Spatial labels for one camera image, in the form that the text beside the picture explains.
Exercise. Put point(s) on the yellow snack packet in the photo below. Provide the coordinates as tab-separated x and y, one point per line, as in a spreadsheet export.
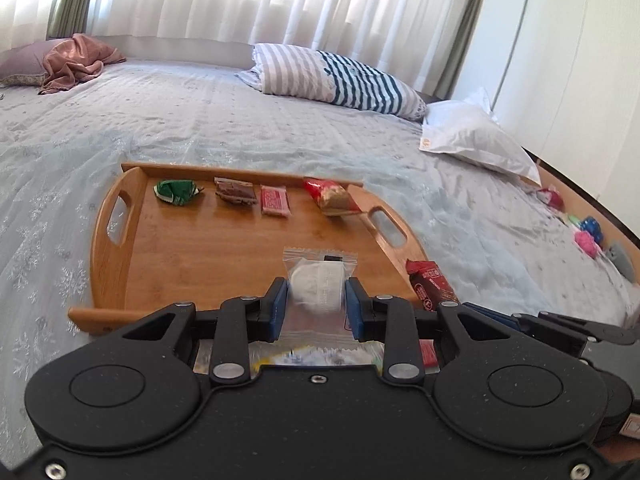
265	358

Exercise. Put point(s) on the striped pillow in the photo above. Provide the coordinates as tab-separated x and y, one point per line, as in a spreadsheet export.
310	72

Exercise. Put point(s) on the green snack packet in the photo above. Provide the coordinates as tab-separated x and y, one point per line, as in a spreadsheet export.
177	192

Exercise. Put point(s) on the blue toy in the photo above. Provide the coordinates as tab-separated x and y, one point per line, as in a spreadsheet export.
590	225

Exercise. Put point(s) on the green curtain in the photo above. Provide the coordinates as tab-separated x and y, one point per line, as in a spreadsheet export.
72	0
467	30

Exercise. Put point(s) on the white cake clear packet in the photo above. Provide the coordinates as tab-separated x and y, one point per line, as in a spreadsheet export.
317	285

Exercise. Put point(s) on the brown cake packet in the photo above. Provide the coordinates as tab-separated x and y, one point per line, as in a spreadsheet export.
235	192

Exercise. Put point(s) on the pink crumpled cloth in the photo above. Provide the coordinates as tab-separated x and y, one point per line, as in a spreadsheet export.
75	60

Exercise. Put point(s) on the white pillow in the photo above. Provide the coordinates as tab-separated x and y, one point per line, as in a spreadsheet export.
470	135

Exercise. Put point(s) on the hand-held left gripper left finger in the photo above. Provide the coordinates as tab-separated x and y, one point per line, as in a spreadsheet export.
277	310

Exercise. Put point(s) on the red label biscuit packet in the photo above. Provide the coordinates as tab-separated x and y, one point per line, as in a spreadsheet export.
428	353
274	201

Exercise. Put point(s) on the white sheer curtain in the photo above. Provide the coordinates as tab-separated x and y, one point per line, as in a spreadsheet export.
275	0
30	0

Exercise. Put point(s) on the grey toy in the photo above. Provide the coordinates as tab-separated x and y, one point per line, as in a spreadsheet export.
621	260

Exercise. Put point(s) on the red nut snack packet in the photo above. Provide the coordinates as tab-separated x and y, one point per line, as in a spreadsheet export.
330	195

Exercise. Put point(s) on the small green toy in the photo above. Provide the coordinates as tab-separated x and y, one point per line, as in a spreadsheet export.
573	219

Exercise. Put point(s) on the dark red snack packet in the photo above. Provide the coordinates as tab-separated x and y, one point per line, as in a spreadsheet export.
430	282

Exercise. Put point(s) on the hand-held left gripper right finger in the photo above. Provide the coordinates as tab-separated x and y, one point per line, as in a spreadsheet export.
356	310

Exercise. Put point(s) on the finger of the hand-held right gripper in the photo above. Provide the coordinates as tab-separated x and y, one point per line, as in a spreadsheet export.
500	319
590	327

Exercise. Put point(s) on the purple pillow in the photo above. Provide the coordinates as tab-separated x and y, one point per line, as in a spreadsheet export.
22	62

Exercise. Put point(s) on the red and pink toy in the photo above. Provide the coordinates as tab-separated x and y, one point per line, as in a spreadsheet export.
551	198

